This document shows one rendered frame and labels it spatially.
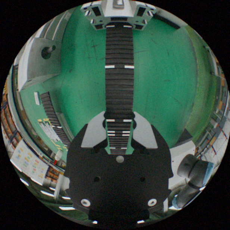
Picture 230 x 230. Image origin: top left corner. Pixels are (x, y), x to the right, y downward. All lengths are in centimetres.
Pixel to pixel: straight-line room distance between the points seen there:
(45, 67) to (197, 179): 60
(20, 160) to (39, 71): 298
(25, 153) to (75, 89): 294
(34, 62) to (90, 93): 14
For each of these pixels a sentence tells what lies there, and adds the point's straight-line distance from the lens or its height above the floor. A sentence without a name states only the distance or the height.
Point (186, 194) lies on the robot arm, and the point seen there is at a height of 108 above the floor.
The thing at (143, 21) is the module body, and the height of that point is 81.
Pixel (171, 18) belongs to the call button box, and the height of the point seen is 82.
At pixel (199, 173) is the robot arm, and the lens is 43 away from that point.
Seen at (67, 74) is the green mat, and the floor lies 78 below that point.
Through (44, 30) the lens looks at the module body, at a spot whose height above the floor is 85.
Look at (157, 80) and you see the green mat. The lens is 17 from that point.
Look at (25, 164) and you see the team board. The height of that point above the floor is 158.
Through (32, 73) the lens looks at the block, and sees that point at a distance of 16.
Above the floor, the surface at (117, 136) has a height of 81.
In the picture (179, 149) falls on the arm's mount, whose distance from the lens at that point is 47.
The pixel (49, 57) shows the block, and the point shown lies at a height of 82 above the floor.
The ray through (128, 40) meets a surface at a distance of 15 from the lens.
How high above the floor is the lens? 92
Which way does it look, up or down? 60 degrees down
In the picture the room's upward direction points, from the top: 176 degrees counter-clockwise
